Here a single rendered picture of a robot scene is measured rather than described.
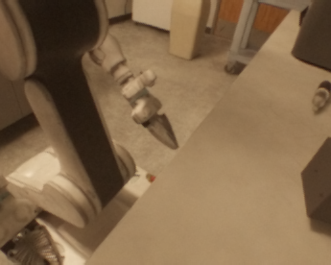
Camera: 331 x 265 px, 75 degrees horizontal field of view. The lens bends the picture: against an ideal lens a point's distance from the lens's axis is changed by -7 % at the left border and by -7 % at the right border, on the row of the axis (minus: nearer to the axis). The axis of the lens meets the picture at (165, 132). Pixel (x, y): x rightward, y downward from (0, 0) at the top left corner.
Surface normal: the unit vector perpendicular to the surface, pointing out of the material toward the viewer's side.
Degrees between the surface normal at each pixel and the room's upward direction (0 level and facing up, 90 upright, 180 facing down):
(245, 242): 0
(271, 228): 0
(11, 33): 86
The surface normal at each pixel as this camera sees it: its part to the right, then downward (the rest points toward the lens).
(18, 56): -0.15, 0.70
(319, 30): -0.51, 0.52
